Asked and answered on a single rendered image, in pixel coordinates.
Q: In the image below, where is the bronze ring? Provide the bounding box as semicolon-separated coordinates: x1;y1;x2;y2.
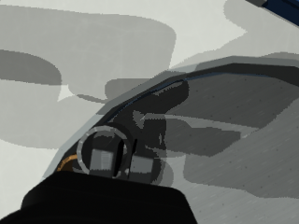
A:
57;152;78;172

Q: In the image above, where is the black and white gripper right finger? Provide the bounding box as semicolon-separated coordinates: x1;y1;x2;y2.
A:
128;139;154;184

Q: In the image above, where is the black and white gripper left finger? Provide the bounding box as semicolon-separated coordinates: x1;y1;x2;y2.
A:
89;135;124;178

